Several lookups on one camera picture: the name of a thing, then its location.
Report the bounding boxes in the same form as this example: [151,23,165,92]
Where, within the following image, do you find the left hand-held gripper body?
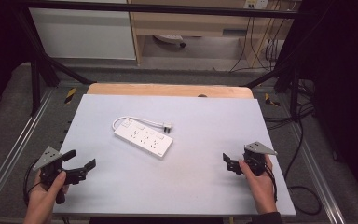
[32,147,88,205]

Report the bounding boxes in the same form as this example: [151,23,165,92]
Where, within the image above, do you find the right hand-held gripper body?
[242,141,278,177]

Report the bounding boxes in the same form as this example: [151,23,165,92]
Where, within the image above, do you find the white power strip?
[153,34,187,49]
[113,118,174,161]

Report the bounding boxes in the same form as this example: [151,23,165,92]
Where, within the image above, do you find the person's right hand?
[238,154,278,216]

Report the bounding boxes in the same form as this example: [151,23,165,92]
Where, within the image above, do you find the person's left hand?
[22,170,70,218]

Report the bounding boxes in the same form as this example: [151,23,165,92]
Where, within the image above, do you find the wooden table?
[86,82,255,100]

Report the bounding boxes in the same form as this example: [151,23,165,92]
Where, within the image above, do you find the white cabinet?
[28,7,137,61]

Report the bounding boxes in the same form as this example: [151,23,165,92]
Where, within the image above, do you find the white power strip under desk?
[153,34,187,49]

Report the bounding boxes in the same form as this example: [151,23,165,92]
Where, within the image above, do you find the light wooden desk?
[126,0,295,67]

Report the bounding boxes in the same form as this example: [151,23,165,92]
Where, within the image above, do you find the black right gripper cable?
[263,163,279,203]

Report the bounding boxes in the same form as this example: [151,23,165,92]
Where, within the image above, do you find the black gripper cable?
[263,163,279,203]
[22,158,43,208]

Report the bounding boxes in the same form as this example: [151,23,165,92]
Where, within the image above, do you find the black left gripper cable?
[22,158,43,208]

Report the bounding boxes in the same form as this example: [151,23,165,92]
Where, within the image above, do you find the aluminium floor rail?
[290,122,347,224]
[0,88,55,214]

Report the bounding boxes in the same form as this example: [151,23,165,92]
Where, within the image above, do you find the black floor cables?
[262,78,324,217]

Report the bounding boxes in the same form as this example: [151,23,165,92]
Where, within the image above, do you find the white power strip cable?
[111,116,166,133]

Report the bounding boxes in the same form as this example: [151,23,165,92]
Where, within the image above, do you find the hanging black cables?
[228,8,285,73]

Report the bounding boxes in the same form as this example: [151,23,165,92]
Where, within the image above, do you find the white wall socket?
[242,0,270,10]

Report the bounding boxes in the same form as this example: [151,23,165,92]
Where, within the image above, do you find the black metal frame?
[12,0,306,117]

